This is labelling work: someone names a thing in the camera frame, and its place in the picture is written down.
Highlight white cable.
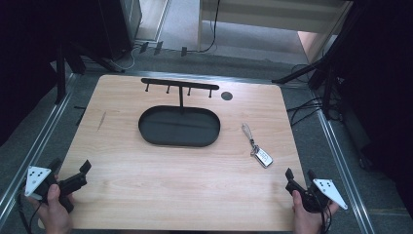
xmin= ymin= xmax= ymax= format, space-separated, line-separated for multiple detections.
xmin=108 ymin=45 xmax=139 ymax=71

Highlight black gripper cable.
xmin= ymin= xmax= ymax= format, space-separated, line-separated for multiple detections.
xmin=16 ymin=191 xmax=45 ymax=234
xmin=315 ymin=191 xmax=333 ymax=234

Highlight black curtain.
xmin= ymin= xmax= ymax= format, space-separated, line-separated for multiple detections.
xmin=334 ymin=0 xmax=413 ymax=215
xmin=0 ymin=0 xmax=105 ymax=147

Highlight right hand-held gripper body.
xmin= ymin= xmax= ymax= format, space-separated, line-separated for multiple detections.
xmin=284 ymin=178 xmax=349 ymax=215

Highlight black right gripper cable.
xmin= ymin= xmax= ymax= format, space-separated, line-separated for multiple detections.
xmin=315 ymin=191 xmax=333 ymax=234

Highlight black hanging cable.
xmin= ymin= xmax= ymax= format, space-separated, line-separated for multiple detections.
xmin=188 ymin=0 xmax=222 ymax=55

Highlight person's right hand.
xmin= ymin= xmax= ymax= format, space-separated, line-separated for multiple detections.
xmin=290 ymin=189 xmax=341 ymax=234

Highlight black metal stand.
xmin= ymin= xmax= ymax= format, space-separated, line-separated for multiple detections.
xmin=272 ymin=3 xmax=364 ymax=121
xmin=53 ymin=38 xmax=126 ymax=105

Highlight black key rack with tray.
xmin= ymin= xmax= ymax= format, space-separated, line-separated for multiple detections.
xmin=137 ymin=77 xmax=222 ymax=148

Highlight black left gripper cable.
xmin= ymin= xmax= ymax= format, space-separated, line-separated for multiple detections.
xmin=16 ymin=191 xmax=45 ymax=234

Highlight black floor cables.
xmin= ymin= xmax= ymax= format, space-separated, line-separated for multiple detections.
xmin=286 ymin=62 xmax=342 ymax=127

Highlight dark cabinet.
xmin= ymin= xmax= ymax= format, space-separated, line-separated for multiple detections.
xmin=96 ymin=0 xmax=144 ymax=61

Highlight white cabinet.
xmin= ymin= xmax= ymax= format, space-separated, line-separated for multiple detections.
xmin=197 ymin=0 xmax=355 ymax=64

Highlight person's left hand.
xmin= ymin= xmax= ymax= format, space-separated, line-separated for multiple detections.
xmin=26 ymin=183 xmax=74 ymax=234

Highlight silver metal floor rail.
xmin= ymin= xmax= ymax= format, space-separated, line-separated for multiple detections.
xmin=316 ymin=108 xmax=378 ymax=234
xmin=0 ymin=72 xmax=79 ymax=223

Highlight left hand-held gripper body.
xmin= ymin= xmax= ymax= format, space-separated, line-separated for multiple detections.
xmin=24 ymin=166 xmax=89 ymax=215

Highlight silver key fob with strap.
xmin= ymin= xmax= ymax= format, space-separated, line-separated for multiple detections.
xmin=241 ymin=122 xmax=275 ymax=170

